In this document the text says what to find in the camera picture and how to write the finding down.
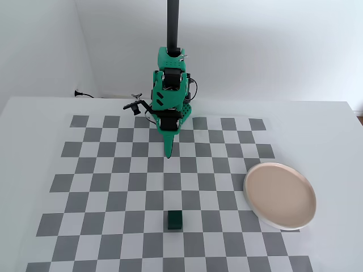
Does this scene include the green gripper black servo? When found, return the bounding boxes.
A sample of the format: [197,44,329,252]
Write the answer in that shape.
[156,109,183,160]

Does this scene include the dark green cube dice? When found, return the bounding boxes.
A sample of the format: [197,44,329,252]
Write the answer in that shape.
[167,210,183,231]

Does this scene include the beige round plate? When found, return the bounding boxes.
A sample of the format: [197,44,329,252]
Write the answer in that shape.
[243,162,317,231]

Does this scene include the grey white checkerboard mat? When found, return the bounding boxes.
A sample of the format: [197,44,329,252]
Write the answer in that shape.
[27,114,314,272]

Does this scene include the black vertical pole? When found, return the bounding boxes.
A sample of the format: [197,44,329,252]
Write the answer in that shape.
[166,0,181,55]

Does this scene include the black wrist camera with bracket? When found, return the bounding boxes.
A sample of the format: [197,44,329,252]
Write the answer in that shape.
[123,99,154,116]

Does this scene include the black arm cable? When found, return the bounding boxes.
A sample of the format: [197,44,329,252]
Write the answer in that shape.
[184,74,197,103]

